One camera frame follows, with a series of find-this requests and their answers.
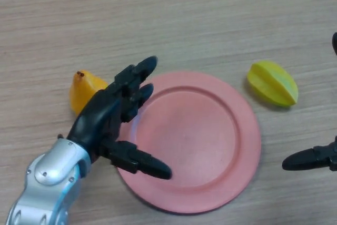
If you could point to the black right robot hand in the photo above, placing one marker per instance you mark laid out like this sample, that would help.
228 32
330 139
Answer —
308 159

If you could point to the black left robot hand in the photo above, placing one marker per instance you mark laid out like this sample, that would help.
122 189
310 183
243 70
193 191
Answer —
97 114

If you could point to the yellow pear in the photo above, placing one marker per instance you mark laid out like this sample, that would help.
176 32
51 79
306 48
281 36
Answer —
83 90

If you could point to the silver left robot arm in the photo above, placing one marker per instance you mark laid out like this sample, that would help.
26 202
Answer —
50 167

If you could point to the pink round plate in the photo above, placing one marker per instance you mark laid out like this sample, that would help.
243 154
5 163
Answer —
200 135

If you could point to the yellow-green starfruit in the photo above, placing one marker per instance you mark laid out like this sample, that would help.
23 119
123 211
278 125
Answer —
273 84

